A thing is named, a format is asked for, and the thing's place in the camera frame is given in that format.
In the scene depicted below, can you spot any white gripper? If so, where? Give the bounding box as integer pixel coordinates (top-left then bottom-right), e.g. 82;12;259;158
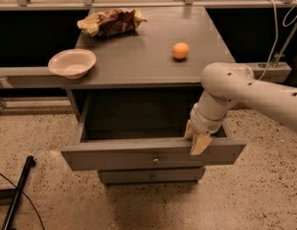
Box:
184;104;223;155

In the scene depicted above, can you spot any grey top drawer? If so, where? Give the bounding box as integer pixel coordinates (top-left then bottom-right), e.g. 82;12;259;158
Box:
61;89;246;171

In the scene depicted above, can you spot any grey drawer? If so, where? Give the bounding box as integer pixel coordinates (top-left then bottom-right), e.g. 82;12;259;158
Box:
61;89;246;171
98;167;205;185

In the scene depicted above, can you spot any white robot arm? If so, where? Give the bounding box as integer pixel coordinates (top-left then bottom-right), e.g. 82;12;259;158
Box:
185;62;297;155

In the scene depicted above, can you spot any grey bottom drawer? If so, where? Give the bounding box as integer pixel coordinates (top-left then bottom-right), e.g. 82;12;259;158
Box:
98;167;205;185

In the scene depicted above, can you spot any grey wooden drawer cabinet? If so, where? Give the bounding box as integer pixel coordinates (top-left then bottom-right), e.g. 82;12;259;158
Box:
62;6;247;186

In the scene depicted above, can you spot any orange fruit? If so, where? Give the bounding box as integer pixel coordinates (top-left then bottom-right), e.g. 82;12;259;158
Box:
171;42;190;59

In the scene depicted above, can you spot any white plastic bowl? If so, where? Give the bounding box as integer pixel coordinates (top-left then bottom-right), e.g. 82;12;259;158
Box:
48;49;97;80

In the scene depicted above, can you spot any brown crumpled chip bag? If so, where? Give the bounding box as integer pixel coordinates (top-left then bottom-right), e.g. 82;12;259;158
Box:
77;9;147;38

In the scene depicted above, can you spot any black stand leg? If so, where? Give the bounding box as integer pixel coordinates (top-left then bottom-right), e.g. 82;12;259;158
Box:
0;155;35;230

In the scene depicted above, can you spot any white hanging cable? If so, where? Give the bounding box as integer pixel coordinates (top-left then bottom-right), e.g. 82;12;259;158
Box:
257;0;297;81

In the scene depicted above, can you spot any metal railing frame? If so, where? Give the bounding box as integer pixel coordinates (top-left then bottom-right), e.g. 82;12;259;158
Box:
0;0;297;117

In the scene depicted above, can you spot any black floor cable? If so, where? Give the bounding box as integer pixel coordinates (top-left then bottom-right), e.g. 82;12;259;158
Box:
0;168;46;230

